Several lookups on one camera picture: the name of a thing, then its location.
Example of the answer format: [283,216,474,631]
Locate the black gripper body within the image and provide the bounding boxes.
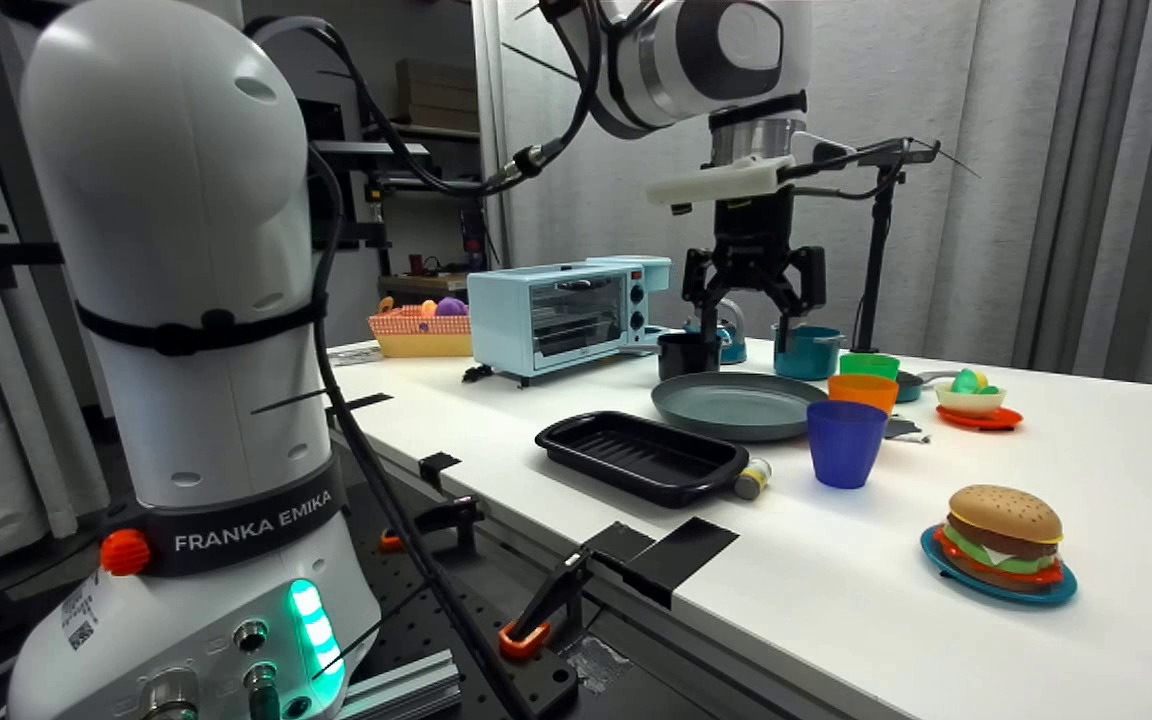
[706,185,795,289]

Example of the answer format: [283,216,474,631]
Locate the orange plastic cup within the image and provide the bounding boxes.
[822,373,900,415]

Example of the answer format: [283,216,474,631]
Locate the gray round plate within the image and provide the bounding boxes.
[649,370,833,447]

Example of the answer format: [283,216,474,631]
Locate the blue plastic cup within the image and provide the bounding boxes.
[802,395,891,491]

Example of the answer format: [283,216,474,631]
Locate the glass pot lid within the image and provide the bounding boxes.
[713,296,750,370]

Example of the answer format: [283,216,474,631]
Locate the black cooking pot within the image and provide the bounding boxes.
[656,327,725,380]

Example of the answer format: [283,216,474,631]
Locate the teal cooking pot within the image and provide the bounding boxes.
[770,323,849,386]

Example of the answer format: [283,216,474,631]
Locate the light blue toy oven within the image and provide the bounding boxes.
[464,254,675,390]

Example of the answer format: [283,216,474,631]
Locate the black rectangular tray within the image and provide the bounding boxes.
[532,407,750,511]

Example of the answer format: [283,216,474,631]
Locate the small cream toy piece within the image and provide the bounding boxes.
[730,456,775,506]

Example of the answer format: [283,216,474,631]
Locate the green cream toy food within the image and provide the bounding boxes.
[932,370,1006,415]

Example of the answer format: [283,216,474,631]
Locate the small red saucer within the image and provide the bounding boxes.
[932,402,1027,437]

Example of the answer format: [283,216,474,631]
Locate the pink yellow basket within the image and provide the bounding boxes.
[368,296,474,361]

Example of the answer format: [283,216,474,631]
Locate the gray curtain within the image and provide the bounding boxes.
[472,0,1152,393]

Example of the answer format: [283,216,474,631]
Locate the toy hamburger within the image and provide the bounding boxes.
[937,479,1067,593]

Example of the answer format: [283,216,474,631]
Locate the black orange-tipped clamp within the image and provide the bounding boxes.
[375,491,486,558]
[491,554,594,667]

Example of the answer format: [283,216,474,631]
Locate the small teal saucer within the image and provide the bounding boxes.
[916,519,1080,614]

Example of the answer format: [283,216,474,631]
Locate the black perforated base board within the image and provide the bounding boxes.
[321,437,870,720]

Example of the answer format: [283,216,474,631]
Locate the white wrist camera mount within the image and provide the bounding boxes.
[649,156,819,216]

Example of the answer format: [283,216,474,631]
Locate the black camera stand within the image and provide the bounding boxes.
[786,132,949,356]

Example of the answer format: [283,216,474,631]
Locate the black flat bracket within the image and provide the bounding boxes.
[579,518,740,614]

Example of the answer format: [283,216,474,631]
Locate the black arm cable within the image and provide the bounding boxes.
[246,14,611,720]

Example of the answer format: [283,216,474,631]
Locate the aluminum profile rail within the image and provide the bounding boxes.
[332,650,469,720]

